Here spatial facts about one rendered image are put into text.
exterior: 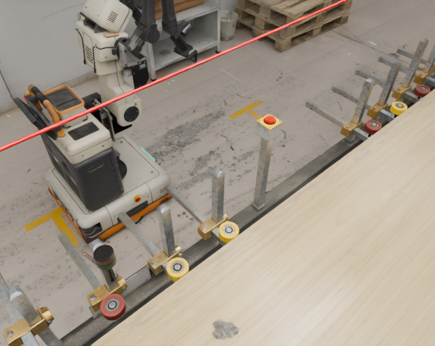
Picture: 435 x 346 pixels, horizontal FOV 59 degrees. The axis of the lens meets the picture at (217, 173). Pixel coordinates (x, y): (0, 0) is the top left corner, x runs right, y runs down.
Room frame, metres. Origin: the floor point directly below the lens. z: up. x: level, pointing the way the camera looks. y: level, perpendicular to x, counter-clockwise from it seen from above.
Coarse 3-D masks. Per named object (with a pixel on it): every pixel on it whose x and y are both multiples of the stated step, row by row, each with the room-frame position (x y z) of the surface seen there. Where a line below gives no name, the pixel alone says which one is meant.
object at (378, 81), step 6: (360, 72) 2.16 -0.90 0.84; (366, 72) 2.16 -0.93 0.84; (366, 78) 2.12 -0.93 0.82; (372, 78) 2.10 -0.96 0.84; (378, 78) 2.09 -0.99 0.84; (378, 84) 2.06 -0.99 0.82; (402, 96) 1.94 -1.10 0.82; (408, 96) 1.91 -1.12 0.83; (414, 96) 1.90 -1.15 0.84; (414, 102) 1.88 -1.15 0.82
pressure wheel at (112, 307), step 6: (114, 294) 0.61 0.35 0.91; (102, 300) 0.59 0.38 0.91; (108, 300) 0.59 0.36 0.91; (114, 300) 0.59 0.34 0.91; (120, 300) 0.59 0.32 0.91; (102, 306) 0.57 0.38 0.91; (108, 306) 0.57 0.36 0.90; (114, 306) 0.57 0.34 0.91; (120, 306) 0.57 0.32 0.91; (102, 312) 0.55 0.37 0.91; (108, 312) 0.55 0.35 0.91; (114, 312) 0.55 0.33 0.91; (120, 312) 0.55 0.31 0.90; (108, 318) 0.53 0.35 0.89; (114, 318) 0.54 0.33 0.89
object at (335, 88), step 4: (332, 88) 2.01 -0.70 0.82; (336, 88) 2.00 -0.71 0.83; (340, 88) 2.00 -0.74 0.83; (336, 92) 1.99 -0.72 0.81; (340, 92) 1.97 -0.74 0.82; (344, 92) 1.95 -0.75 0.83; (348, 92) 1.95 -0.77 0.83; (344, 96) 1.94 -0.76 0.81; (348, 96) 1.93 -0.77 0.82; (352, 96) 1.91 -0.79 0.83; (356, 96) 1.91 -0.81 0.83; (352, 100) 1.90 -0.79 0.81; (356, 100) 1.89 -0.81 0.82; (368, 104) 1.83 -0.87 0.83; (372, 104) 1.83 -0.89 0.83; (368, 108) 1.82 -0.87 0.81; (380, 112) 1.77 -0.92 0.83; (384, 112) 1.76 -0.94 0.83; (380, 116) 1.76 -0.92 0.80; (384, 116) 1.74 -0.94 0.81; (388, 116) 1.73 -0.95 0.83; (392, 116) 1.73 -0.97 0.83; (388, 120) 1.72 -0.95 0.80
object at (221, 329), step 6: (216, 324) 0.51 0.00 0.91; (222, 324) 0.51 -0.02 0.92; (228, 324) 0.51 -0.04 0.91; (216, 330) 0.49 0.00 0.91; (222, 330) 0.49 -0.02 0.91; (228, 330) 0.49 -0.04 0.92; (234, 330) 0.49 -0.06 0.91; (216, 336) 0.47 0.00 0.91; (222, 336) 0.47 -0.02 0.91; (228, 336) 0.47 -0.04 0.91
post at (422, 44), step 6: (420, 42) 1.99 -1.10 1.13; (426, 42) 1.97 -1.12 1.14; (420, 48) 1.98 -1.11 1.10; (414, 54) 1.99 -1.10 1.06; (420, 54) 1.97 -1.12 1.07; (414, 60) 1.98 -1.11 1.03; (420, 60) 1.99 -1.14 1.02; (414, 66) 1.97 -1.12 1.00; (408, 72) 1.99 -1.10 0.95; (414, 72) 1.98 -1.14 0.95; (408, 78) 1.98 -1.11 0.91; (402, 84) 1.99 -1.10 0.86; (408, 84) 1.97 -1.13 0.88; (402, 102) 1.99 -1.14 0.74
